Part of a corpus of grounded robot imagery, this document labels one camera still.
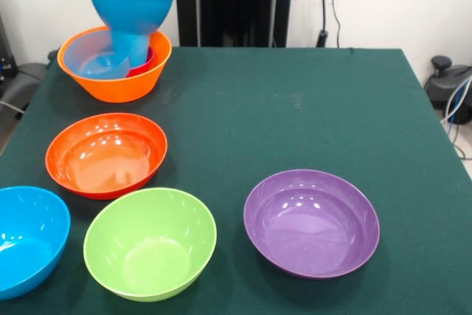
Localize black cable with plug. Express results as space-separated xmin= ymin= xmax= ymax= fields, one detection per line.
xmin=317 ymin=0 xmax=330 ymax=49

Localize orange bowl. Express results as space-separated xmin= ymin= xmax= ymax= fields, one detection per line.
xmin=57 ymin=25 xmax=173 ymax=104

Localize translucent blue bowl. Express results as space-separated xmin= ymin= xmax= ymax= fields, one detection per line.
xmin=62 ymin=30 xmax=131 ymax=80

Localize black round base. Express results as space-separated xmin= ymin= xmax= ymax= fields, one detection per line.
xmin=423 ymin=55 xmax=472 ymax=126

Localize green bowl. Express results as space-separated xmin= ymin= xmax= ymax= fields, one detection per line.
xmin=83 ymin=187 xmax=218 ymax=303

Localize purple bowl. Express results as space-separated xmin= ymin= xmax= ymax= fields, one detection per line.
xmin=243 ymin=169 xmax=381 ymax=280

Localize dark green tablecloth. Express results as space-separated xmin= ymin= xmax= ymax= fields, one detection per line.
xmin=0 ymin=46 xmax=472 ymax=315

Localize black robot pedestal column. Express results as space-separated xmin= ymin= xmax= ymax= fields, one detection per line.
xmin=173 ymin=0 xmax=298 ymax=49

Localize blue cup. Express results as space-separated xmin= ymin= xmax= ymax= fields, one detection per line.
xmin=110 ymin=29 xmax=153 ymax=69

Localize grey round base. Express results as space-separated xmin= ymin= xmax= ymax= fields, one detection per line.
xmin=0 ymin=62 xmax=49 ymax=109

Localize black equipment box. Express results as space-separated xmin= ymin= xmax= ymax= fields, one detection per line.
xmin=0 ymin=14 xmax=18 ymax=80

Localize blue and white cables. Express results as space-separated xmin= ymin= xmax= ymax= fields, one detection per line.
xmin=440 ymin=77 xmax=472 ymax=161

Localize small red bowl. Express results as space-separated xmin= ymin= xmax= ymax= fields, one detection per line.
xmin=126 ymin=46 xmax=155 ymax=79

